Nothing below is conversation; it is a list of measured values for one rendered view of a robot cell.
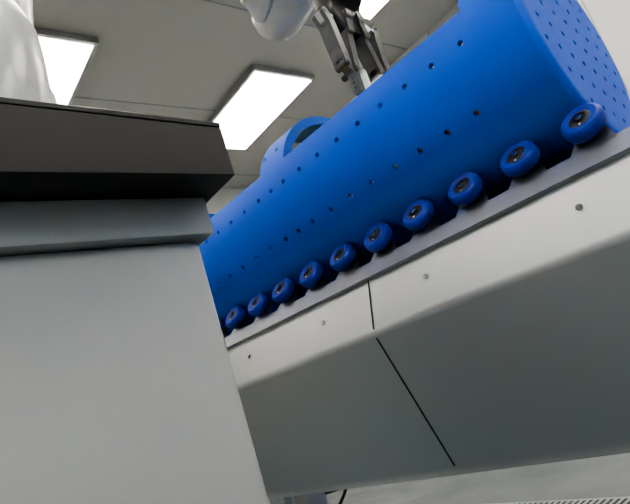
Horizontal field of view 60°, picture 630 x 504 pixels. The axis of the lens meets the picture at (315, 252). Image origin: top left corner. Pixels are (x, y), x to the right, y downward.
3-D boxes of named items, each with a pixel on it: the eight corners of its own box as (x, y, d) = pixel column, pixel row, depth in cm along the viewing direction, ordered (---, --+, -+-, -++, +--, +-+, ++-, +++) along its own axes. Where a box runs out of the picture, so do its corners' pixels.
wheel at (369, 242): (386, 215, 77) (396, 222, 77) (363, 228, 80) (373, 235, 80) (382, 239, 74) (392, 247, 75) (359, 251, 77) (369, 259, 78)
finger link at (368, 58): (337, 28, 88) (343, 28, 89) (369, 88, 87) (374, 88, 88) (354, 11, 85) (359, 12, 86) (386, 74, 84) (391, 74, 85)
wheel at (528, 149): (530, 130, 61) (541, 140, 62) (496, 150, 65) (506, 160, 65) (532, 156, 59) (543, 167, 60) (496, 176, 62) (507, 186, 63)
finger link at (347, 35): (351, 10, 85) (345, 6, 84) (365, 67, 80) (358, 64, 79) (334, 27, 87) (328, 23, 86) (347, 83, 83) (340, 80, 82)
